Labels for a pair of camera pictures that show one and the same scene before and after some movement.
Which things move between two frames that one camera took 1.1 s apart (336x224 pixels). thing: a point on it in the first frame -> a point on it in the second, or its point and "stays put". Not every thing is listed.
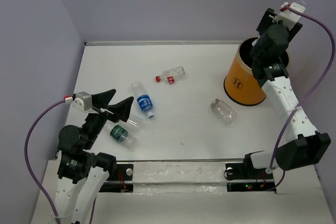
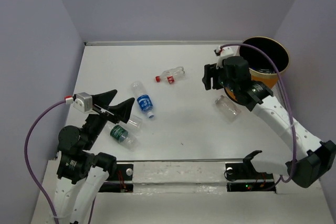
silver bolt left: x=129 y=171 stays put
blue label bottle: x=144 y=99 stays put
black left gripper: x=122 y=109 stays put
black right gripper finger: x=266 y=20 -> x=206 y=78
